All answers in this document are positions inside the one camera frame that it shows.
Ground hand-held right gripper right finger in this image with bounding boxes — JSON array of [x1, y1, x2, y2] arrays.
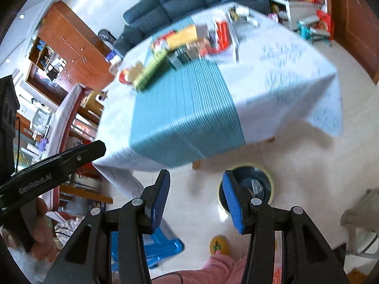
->
[[222, 170, 350, 284]]

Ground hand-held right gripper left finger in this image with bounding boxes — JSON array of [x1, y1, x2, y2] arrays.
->
[[49, 169, 171, 284]]

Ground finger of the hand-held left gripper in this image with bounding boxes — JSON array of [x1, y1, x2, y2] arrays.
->
[[58, 141, 106, 174]]

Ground yellow rimmed trash bin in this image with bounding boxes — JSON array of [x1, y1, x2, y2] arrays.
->
[[217, 163, 274, 216]]

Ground red and white cup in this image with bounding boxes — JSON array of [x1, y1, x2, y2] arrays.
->
[[118, 68, 137, 85]]

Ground beige carton box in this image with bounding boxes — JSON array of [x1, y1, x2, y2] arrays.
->
[[127, 61, 145, 79]]

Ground green box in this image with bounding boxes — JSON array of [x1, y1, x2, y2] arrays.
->
[[133, 55, 168, 91]]

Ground dark box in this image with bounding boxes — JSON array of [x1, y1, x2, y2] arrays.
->
[[167, 49, 190, 68]]

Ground red and white packet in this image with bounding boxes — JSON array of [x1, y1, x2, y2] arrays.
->
[[151, 32, 174, 52]]

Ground orange box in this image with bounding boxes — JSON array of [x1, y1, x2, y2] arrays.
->
[[166, 25, 198, 49]]

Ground person's left hand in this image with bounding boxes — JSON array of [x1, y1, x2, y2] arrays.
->
[[0, 197, 58, 262]]

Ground blue plastic stool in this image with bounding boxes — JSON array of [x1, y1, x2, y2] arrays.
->
[[111, 222, 184, 270]]

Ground yellow embroidered slipper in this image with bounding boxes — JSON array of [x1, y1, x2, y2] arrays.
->
[[209, 235, 231, 256]]

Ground table with white cover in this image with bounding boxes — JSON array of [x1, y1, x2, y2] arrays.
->
[[44, 83, 89, 172]]

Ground yellow plastic stool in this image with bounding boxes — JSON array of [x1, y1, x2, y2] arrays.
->
[[81, 90, 105, 111]]

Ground person's pink pants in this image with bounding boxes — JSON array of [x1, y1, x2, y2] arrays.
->
[[152, 253, 252, 284]]

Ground wooden cabinet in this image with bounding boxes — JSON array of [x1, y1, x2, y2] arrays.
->
[[25, 0, 116, 91]]

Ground black fan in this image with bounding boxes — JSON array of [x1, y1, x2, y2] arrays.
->
[[98, 29, 116, 46]]

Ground dark blue sofa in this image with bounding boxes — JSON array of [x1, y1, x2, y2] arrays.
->
[[113, 0, 271, 58]]

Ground small teal chair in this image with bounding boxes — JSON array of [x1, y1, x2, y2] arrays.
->
[[298, 19, 332, 46]]

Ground red gift bag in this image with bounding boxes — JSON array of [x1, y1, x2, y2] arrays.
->
[[317, 9, 335, 40]]

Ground white side table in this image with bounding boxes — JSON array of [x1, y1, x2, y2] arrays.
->
[[269, 0, 326, 30]]

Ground wooden door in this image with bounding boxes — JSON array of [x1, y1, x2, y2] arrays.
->
[[324, 0, 379, 83]]

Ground black cable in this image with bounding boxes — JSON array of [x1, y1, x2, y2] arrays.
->
[[148, 272, 184, 284]]

